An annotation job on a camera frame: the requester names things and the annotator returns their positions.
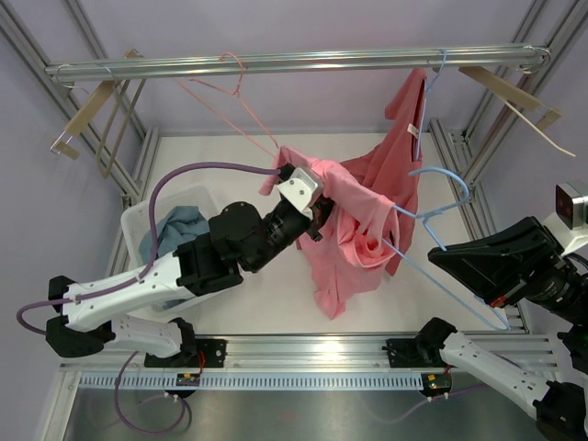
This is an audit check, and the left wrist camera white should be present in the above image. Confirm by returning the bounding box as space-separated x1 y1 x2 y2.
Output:
275 164 323 219

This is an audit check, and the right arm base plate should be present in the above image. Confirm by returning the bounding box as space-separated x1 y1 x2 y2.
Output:
381 338 448 368

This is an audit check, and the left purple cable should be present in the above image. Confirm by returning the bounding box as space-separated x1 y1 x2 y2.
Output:
17 161 284 435

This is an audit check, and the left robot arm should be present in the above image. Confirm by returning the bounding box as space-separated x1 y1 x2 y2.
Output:
45 196 334 368

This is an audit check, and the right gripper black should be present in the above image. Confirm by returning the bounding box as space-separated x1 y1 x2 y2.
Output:
428 214 588 325

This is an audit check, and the aluminium front frame rail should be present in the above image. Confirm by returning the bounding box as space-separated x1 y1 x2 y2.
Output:
59 334 560 373

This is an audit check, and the white plastic basket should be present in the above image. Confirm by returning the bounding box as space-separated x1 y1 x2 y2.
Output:
121 184 221 321

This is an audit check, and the light pink t-shirt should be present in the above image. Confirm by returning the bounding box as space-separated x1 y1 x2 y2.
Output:
273 146 401 319

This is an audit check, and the blue-grey t-shirt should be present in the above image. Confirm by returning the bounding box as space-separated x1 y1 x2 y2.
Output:
139 206 209 311

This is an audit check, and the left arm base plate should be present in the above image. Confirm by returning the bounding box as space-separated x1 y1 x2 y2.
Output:
143 338 228 368

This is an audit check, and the light blue wire hanger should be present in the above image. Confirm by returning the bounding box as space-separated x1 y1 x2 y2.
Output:
379 165 512 332

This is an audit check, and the aluminium hanging rail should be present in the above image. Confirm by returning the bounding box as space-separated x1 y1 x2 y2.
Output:
45 43 551 84

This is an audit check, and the white slotted cable duct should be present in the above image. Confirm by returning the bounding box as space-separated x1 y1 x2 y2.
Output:
79 372 424 390

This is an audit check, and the pink wire hanger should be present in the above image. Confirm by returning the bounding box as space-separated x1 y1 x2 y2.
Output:
175 51 280 159

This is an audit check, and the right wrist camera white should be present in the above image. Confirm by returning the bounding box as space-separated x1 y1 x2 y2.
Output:
542 179 587 255

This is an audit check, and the dark pink t-shirt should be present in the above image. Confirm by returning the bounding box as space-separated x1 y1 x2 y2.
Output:
342 68 431 277

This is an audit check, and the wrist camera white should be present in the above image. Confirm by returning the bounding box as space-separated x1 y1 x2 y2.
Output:
275 164 323 219
542 179 587 255

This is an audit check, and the left beige clip hanger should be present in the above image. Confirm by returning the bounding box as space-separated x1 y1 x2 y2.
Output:
50 66 146 179

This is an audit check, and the beige clip hanger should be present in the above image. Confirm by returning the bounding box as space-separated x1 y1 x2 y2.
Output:
50 66 146 179
458 66 576 158

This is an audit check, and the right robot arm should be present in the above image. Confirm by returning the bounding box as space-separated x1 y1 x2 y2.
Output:
415 213 587 440

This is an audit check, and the right beige clip hanger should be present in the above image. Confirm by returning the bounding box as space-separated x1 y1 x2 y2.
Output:
458 66 576 158

